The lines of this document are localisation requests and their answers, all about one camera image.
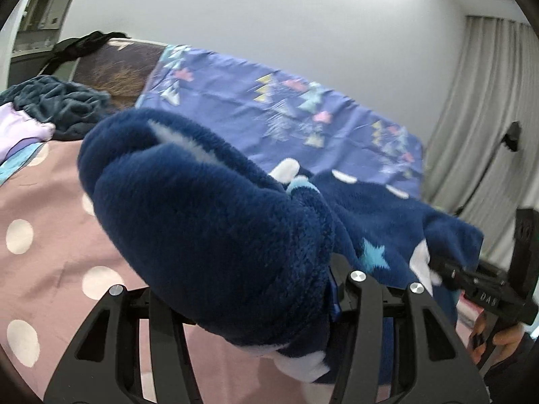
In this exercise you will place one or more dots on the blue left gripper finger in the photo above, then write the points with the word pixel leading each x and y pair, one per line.
pixel 337 282

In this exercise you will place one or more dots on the navy star fleece pajama top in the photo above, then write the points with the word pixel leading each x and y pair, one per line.
pixel 242 253

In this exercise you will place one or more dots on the person right hand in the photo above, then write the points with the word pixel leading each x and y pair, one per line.
pixel 507 340

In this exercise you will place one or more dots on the grey curtain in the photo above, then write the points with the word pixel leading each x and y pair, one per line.
pixel 496 83

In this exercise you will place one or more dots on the black floor lamp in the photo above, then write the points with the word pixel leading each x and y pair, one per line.
pixel 510 141

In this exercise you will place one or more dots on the purple tree print pillow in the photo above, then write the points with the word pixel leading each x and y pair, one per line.
pixel 270 115

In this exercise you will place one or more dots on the pink polka dot duvet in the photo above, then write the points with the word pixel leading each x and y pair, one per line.
pixel 57 262

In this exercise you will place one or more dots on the brown patterned headboard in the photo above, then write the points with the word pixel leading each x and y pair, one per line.
pixel 121 68

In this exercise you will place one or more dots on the dark teal blanket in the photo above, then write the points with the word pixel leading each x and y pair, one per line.
pixel 73 108

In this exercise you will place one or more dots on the folded lavender cloth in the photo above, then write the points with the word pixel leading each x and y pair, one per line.
pixel 19 130

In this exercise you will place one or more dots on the black garment on headboard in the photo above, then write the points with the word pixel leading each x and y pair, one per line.
pixel 74 48

